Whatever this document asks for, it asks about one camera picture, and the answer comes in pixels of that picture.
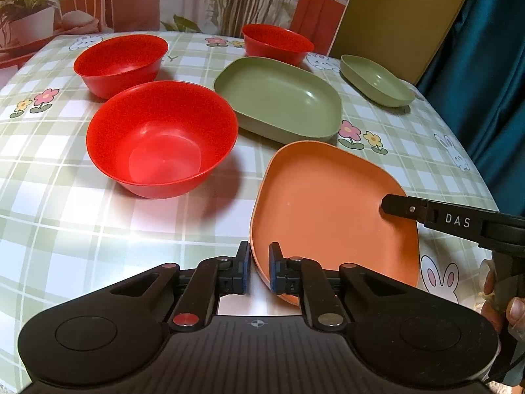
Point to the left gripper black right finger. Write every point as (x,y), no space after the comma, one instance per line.
(316,289)

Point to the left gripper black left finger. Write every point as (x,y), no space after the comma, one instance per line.
(200,290)

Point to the orange square plate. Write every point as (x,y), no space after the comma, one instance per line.
(323,203)

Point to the large red bowl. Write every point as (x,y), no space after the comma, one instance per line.
(163,138)

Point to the person's right hand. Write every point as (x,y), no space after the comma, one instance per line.
(514,315)

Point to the teal curtain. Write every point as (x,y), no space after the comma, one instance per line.
(476,83)

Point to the green plaid tablecloth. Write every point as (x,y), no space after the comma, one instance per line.
(67,229)

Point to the large green square plate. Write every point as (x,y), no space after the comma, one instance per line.
(280,102)

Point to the small green square plate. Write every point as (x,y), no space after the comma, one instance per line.
(375,82)

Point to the olive yellow board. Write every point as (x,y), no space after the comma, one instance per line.
(401,35)

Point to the red bowl back right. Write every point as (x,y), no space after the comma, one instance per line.
(269,41)

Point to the red bowl back left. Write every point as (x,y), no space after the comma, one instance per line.
(119,63)

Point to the printed room backdrop cloth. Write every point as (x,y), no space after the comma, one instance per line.
(27,25)

